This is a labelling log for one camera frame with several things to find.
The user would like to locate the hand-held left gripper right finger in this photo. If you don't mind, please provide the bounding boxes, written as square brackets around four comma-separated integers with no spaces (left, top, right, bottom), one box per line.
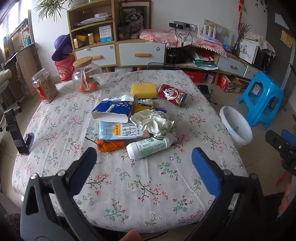
[185,147,278,241]

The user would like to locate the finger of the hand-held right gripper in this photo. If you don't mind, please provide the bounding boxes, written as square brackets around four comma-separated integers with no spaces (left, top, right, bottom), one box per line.
[265,130,292,160]
[281,129,296,147]

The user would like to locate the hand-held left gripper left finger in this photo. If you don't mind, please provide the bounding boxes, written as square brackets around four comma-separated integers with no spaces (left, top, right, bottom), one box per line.
[20,147,102,241]

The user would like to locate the white trash bin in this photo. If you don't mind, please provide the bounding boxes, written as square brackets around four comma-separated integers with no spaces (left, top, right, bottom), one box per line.
[219,105,253,146]

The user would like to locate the person's right hand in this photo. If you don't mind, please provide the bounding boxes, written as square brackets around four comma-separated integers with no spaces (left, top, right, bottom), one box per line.
[278,183,293,215]

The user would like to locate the orange peel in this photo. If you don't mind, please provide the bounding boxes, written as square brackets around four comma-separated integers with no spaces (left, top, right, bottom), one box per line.
[95,138,125,152]

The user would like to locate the light blue milk carton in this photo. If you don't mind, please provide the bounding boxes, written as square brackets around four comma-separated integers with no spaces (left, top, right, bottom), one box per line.
[99,120,150,141]

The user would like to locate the blue plastic stool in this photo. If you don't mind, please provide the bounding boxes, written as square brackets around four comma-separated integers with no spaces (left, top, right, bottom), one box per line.
[237,71,284,131]

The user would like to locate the floral tablecloth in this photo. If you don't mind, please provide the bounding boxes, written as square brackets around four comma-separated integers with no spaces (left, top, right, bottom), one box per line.
[11,70,248,232]

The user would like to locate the blue cardboard carton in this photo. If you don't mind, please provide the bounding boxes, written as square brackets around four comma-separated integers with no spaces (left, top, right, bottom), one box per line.
[91,100,135,123]

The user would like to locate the white green plastic bottle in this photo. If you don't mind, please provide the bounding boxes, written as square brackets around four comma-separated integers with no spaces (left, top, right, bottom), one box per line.
[126,133,176,160]

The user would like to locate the red printed box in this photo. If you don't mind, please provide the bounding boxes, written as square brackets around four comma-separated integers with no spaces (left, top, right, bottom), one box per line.
[218,74,242,93]

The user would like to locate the yellow snack wrapper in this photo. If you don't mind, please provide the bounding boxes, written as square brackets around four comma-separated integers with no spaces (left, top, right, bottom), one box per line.
[134,104,168,114]

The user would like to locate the black floor device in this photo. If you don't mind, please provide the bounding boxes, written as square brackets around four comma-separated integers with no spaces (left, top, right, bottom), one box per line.
[197,84,213,95]

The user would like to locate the red drink can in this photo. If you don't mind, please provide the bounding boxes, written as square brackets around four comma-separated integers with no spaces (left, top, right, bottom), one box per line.
[158,84,187,107]

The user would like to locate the plastic jar with red label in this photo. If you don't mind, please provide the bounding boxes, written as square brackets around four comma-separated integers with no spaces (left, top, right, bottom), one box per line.
[31,68,60,104]

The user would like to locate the glass jar with wooden lid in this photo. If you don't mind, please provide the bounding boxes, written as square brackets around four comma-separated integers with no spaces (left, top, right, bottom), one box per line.
[72,56,102,93]

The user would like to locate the yellow sponge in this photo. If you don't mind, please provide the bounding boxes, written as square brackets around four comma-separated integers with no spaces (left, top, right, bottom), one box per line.
[131,83,158,97]

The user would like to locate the low wooden cabinet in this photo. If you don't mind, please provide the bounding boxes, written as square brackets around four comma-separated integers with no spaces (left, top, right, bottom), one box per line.
[165,44,260,82]

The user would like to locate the white framed drawing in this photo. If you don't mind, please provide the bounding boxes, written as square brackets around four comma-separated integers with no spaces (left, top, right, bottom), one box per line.
[239,39,258,65]

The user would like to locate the yellow paper note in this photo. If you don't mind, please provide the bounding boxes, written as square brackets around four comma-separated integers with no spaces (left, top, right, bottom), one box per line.
[280,30,294,49]

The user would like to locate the green white bag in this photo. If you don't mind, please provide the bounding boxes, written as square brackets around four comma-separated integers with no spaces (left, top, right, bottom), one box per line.
[193,58,219,70]

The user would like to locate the dried twigs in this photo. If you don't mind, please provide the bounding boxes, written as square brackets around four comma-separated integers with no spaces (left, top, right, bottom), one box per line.
[233,23,253,55]

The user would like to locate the black chair back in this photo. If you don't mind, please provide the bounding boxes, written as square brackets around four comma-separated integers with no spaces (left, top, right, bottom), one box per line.
[147,62,181,70]

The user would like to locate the purple hat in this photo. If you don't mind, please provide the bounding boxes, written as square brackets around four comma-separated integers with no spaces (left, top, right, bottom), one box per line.
[51,34,73,61]

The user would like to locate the white paper sheet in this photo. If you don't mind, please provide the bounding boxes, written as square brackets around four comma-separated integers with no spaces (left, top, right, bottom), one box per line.
[275,12,290,30]

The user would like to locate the wooden shelf cabinet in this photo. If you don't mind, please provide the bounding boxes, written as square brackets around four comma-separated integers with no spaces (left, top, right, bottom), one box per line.
[67,0,167,73]

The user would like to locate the blue white box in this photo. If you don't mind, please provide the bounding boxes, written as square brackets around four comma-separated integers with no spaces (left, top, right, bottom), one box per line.
[99,25,114,43]

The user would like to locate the white router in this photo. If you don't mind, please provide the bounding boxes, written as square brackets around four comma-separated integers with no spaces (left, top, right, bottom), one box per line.
[198,19,220,39]

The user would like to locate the pink patterned cloth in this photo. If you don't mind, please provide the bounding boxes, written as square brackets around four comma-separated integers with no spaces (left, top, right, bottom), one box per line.
[139,29,228,57]

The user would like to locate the grey power strip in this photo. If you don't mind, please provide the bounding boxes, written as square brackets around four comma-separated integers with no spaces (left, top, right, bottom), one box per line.
[169,20,197,32]

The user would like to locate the framed cat picture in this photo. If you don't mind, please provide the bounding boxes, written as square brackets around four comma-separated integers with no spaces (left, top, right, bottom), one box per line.
[119,5,148,36]

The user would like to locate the potted plant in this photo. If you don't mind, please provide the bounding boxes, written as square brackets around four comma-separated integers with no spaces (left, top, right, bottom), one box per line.
[34,0,93,22]

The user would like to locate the red wall decoration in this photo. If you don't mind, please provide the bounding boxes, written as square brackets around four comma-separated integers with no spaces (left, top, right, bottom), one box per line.
[238,0,247,26]

